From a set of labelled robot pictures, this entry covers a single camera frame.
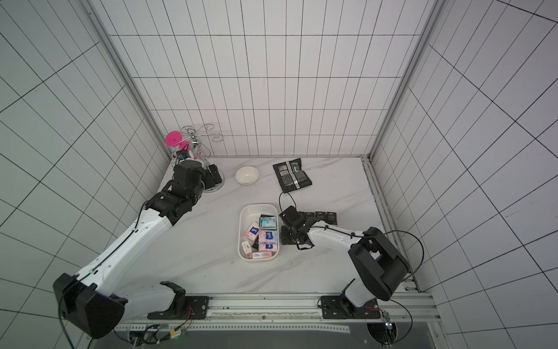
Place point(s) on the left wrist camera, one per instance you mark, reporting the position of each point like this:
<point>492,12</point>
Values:
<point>182,155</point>

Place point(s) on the white bowl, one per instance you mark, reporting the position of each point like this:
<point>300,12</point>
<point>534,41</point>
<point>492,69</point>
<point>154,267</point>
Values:
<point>247,176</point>

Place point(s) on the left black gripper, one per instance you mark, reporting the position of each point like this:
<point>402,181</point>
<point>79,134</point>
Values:
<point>213,168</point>

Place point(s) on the pink cup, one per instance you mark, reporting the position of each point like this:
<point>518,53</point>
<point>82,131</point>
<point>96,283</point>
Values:
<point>178,141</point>

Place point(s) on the tilted pink tissue pack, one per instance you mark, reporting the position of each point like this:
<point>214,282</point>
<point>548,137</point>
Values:
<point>252,233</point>

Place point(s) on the teal tissue pack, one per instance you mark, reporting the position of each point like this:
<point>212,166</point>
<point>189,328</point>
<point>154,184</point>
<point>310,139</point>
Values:
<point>268,223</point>

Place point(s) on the lower pink blue pack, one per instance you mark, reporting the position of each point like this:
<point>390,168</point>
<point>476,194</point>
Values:
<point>268,247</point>

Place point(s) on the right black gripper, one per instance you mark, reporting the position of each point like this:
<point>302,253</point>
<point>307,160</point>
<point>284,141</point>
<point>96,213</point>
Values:
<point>288,216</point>

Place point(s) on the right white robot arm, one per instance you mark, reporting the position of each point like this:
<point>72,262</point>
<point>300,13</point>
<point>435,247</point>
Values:
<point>380,266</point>

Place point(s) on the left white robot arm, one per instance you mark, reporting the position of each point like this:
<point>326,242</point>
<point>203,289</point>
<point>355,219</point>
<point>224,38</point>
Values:
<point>88,300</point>

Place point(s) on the pink blue tissue pack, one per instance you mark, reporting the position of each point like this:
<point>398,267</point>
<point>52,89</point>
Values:
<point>268,237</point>

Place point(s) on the white storage box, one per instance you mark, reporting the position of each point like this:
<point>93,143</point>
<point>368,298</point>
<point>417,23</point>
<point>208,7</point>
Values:
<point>258,237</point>

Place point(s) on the black tissue multipack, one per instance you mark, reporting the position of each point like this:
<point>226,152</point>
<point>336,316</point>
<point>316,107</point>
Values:
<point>291,176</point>

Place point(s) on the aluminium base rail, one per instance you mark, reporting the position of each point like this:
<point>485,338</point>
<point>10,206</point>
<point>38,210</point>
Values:
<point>284,311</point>

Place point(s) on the chrome cup stand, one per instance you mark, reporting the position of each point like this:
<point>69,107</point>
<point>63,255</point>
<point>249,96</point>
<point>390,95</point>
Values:
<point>199,138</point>

